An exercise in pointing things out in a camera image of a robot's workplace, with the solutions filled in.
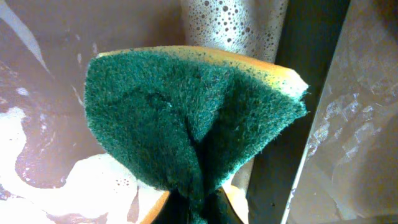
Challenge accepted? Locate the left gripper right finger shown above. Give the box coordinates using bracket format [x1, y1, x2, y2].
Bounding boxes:
[205, 187, 243, 224]

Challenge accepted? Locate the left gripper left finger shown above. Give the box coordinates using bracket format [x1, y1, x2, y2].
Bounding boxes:
[152, 190, 190, 224]

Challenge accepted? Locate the green and yellow sponge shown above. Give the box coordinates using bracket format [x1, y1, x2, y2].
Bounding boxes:
[84, 46, 308, 223]

